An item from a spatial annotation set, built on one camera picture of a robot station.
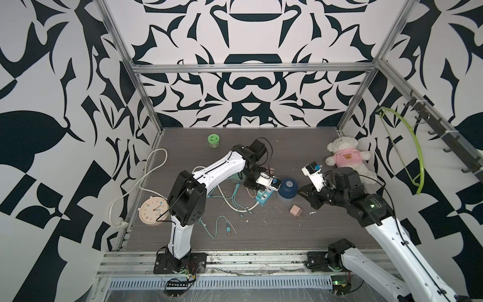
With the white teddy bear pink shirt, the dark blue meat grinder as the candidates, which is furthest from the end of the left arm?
the white teddy bear pink shirt

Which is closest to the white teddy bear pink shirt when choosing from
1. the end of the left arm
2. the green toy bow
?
the green toy bow

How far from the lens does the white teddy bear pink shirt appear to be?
0.96m

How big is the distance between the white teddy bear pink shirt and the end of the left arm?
0.48 metres

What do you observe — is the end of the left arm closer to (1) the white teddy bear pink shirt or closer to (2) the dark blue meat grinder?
(2) the dark blue meat grinder

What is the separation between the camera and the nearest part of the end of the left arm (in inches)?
25.6
